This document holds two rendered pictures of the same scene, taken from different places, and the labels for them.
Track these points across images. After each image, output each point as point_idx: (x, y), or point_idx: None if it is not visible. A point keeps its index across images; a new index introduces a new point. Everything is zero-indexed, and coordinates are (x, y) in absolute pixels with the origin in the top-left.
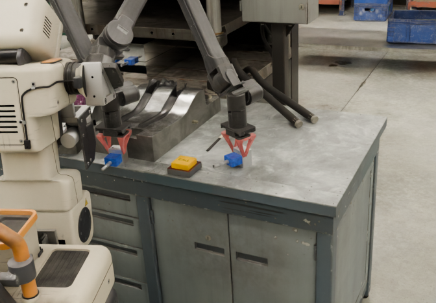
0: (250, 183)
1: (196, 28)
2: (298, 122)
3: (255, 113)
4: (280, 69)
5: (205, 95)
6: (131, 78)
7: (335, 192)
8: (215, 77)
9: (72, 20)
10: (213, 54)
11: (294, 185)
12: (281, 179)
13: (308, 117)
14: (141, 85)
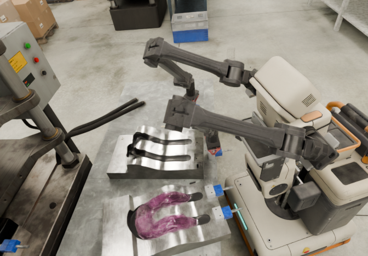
0: (208, 101)
1: (177, 67)
2: (144, 101)
3: (125, 124)
4: (60, 125)
5: (118, 142)
6: (22, 255)
7: (203, 80)
8: (189, 80)
9: None
10: (185, 71)
11: (202, 90)
12: (200, 94)
13: (136, 100)
14: (135, 161)
